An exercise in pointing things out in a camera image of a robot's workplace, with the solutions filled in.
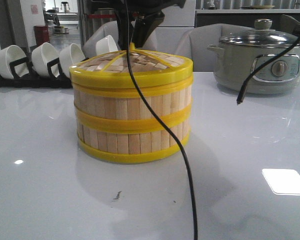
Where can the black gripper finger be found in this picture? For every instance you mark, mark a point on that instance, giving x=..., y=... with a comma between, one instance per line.
x=145, y=24
x=125, y=28

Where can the grey chair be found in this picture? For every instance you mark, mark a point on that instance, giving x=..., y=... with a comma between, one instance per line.
x=111, y=28
x=193, y=44

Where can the black bowl rack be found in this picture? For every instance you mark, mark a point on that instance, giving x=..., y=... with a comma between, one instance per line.
x=25, y=76

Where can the bamboo steamer tray yellow rims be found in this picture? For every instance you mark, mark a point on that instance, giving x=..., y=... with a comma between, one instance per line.
x=126, y=148

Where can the dark counter with shelf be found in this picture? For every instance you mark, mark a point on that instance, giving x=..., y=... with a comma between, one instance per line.
x=242, y=17

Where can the red bin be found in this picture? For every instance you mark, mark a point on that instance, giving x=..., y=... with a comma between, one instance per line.
x=41, y=33

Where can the glass pot lid with knob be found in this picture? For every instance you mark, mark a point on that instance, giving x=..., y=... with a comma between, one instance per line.
x=260, y=36

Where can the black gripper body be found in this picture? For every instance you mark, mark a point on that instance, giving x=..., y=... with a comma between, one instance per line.
x=135, y=5

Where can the grey chair right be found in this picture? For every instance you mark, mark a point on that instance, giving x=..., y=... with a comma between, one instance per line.
x=193, y=44

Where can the white bowl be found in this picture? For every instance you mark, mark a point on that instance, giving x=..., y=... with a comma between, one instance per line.
x=41, y=56
x=70, y=55
x=8, y=55
x=105, y=45

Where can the white bowl far left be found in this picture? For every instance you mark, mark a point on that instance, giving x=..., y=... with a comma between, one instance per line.
x=8, y=55

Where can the white bowl rightmost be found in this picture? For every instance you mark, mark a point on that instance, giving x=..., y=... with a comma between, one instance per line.
x=105, y=45

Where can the grey-green electric cooking pot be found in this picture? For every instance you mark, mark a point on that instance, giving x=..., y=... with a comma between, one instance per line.
x=236, y=62

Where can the woven bamboo steamer lid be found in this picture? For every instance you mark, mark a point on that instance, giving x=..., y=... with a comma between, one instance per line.
x=115, y=70

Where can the grey chair left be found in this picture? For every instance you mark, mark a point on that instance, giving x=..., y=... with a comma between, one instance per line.
x=111, y=28

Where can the white cabinet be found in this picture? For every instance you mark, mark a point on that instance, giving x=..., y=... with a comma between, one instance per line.
x=176, y=22

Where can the red barrier belt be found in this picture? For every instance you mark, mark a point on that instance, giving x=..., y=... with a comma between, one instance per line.
x=98, y=16

